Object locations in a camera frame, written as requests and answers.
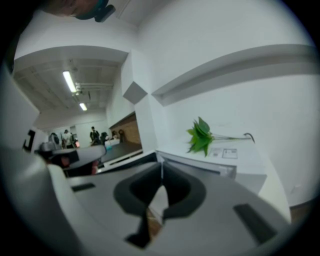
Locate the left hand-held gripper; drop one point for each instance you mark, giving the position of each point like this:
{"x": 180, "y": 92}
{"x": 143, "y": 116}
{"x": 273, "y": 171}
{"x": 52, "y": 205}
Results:
{"x": 22, "y": 180}

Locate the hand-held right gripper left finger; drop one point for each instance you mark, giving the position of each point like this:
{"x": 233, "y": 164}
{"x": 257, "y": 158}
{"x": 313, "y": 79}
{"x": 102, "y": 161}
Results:
{"x": 100, "y": 212}

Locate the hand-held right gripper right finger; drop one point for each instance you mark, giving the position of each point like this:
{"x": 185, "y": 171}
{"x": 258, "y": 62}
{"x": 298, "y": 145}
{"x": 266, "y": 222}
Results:
{"x": 212, "y": 225}

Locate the dark-topped white desk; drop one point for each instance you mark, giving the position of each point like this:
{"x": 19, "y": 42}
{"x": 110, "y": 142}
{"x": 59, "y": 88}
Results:
{"x": 122, "y": 151}

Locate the ceiling light bar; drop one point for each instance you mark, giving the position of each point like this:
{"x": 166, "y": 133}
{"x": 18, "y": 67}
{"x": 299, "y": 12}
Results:
{"x": 83, "y": 106}
{"x": 69, "y": 81}

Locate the white paper label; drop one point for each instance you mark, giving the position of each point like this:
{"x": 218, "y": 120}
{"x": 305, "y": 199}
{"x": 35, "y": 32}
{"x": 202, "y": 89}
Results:
{"x": 216, "y": 152}

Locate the blue-edged paper label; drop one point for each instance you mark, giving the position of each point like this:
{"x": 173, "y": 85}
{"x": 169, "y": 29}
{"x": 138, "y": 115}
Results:
{"x": 230, "y": 153}

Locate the green leafy plant sprig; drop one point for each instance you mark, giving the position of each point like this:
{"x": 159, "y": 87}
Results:
{"x": 200, "y": 137}

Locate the teal headband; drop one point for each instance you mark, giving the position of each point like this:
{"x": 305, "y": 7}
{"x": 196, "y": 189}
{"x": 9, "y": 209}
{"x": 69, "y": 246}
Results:
{"x": 86, "y": 13}

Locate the person's face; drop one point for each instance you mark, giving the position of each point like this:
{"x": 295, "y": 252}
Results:
{"x": 62, "y": 7}

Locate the black head-worn camera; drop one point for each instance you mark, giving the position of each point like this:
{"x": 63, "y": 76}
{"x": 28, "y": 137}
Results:
{"x": 105, "y": 13}

